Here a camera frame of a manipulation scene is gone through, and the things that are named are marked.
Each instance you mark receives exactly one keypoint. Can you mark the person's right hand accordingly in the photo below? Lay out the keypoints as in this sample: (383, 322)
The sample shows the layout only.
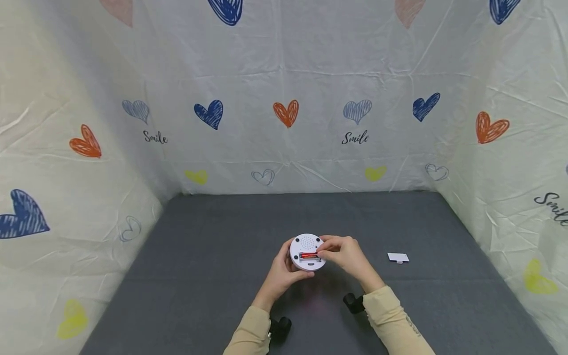
(350, 259)

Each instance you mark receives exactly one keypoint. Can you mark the person's left hand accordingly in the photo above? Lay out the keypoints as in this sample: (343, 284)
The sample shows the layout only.
(280, 278)

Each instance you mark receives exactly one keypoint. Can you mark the person's right fingers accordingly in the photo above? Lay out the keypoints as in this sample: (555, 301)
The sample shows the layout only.
(327, 249)

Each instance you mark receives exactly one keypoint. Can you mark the person's left fingers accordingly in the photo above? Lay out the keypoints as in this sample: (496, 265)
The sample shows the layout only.
(286, 248)

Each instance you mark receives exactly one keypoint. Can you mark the person's left thumb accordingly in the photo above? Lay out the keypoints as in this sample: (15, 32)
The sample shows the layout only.
(303, 275)

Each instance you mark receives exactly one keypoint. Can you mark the round white device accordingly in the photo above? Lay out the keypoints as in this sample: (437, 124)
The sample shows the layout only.
(306, 246)

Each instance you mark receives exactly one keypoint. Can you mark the person's left forearm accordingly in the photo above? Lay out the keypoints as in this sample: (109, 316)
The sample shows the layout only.
(251, 333)

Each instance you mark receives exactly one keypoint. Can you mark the red battery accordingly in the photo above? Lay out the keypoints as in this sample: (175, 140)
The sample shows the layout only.
(308, 255)

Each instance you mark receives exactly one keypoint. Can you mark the black wrist band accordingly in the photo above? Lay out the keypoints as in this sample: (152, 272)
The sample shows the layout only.
(279, 328)
(354, 302)

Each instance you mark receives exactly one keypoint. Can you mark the white battery cover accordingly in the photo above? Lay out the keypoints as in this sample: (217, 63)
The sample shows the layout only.
(398, 257)

